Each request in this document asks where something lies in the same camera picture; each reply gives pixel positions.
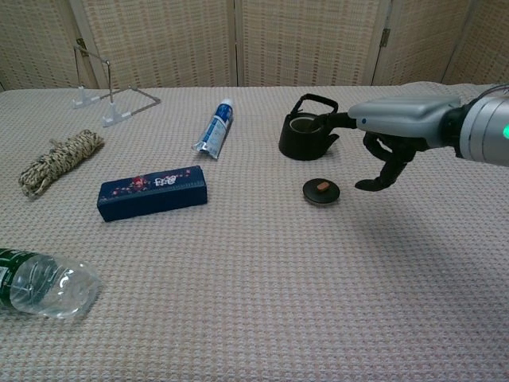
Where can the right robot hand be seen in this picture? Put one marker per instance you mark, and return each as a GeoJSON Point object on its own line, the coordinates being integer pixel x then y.
{"type": "Point", "coordinates": [401, 115]}

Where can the black teapot lid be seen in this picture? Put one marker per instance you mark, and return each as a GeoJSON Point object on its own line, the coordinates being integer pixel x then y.
{"type": "Point", "coordinates": [321, 192]}

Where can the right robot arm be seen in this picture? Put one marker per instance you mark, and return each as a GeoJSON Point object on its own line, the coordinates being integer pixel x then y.
{"type": "Point", "coordinates": [485, 131]}

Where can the black cast iron teapot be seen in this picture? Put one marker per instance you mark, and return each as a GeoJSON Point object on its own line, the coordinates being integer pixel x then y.
{"type": "Point", "coordinates": [304, 135]}

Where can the woven folding screen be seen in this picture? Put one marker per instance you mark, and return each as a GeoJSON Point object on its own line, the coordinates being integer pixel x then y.
{"type": "Point", "coordinates": [254, 40]}

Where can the blue white toothpaste tube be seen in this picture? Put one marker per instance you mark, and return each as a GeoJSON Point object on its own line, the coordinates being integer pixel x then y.
{"type": "Point", "coordinates": [214, 129]}

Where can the dark blue rectangular box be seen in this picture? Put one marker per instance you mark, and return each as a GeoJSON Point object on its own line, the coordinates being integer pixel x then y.
{"type": "Point", "coordinates": [153, 193]}

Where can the clear plastic water bottle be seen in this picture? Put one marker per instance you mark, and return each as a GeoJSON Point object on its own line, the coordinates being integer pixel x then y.
{"type": "Point", "coordinates": [43, 284]}

